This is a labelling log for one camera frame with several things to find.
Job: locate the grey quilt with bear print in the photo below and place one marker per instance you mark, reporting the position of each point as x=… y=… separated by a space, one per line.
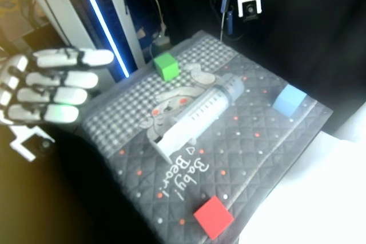
x=228 y=155

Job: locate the green cube block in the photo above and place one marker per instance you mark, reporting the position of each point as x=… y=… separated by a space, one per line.
x=166 y=67

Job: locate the white power plug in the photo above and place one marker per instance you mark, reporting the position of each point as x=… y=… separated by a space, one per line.
x=162 y=39

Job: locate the white tower with blue light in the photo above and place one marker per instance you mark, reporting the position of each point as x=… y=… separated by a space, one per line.
x=77 y=24

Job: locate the red cube block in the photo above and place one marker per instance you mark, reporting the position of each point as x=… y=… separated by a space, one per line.
x=213 y=216

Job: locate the large clear plastic syringe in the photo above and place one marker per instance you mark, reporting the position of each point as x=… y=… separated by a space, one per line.
x=197 y=109

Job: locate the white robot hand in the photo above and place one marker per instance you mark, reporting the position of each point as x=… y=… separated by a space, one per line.
x=48 y=95

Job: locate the blue cube block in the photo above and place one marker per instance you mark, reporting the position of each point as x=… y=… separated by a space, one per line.
x=288 y=101

